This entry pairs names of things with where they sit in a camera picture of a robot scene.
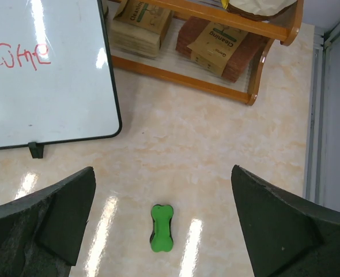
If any orange wooden shelf rack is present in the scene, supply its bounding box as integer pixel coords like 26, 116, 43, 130
105, 1, 304, 105

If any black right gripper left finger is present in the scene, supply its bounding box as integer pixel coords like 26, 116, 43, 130
0, 167, 96, 276

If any black-framed whiteboard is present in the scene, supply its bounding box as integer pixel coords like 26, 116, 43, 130
0, 1, 122, 159

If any beige cleaning cloth pack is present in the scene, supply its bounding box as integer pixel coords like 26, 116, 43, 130
110, 1, 173, 58

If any green bone-shaped whiteboard eraser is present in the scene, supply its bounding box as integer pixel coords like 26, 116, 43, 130
150, 204, 174, 253

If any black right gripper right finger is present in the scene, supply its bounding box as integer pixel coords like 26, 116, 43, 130
231, 165, 340, 276

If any white paper bag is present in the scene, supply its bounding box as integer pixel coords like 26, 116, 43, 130
220, 0, 297, 21

